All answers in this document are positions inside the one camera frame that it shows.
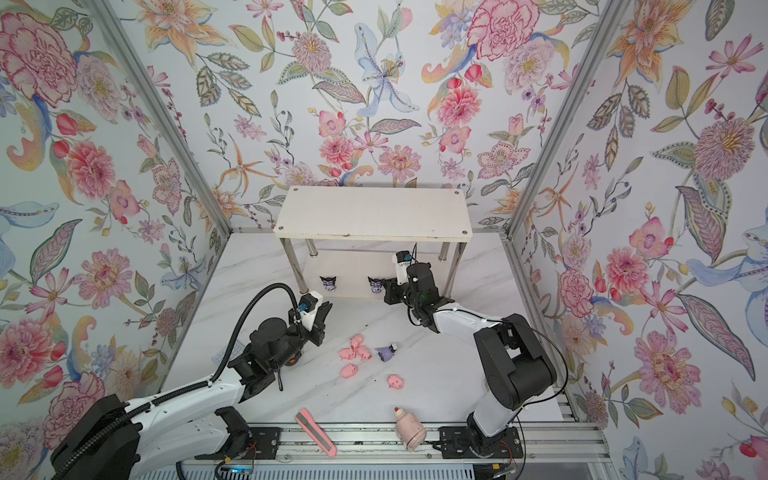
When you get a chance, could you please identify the Kuromi figure black purple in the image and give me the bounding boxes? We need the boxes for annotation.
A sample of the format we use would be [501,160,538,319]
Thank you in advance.
[320,276,337,292]

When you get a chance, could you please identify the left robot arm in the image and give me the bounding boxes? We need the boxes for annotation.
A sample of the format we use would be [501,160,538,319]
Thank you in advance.
[51,283,332,479]

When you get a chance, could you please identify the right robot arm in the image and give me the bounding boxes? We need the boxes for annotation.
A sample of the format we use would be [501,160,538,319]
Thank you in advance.
[383,251,558,458]

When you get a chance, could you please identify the white two-tier shelf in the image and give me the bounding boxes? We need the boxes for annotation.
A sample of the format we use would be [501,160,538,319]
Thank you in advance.
[274,186,473,300]

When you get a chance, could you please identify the orange black tape measure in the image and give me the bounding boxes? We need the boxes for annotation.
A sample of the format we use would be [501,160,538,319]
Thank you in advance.
[275,352,302,391]

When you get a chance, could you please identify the pink toy cluster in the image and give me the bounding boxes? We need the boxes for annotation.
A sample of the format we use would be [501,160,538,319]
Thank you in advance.
[338,334,372,361]

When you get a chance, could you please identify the small pink toy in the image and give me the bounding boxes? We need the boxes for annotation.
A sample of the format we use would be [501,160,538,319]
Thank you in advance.
[340,364,358,379]

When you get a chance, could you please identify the pink utility knife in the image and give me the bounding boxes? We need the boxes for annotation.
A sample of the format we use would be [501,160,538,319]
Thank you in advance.
[295,408,338,458]

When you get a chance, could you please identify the pink pig toy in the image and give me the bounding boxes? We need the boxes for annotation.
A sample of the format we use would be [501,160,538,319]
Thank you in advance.
[387,375,405,390]

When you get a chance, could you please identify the pink glue bottle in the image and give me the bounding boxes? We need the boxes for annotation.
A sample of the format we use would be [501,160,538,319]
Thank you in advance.
[394,407,427,451]

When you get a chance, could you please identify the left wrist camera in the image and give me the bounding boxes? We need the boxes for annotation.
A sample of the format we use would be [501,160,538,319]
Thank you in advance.
[298,291,324,331]

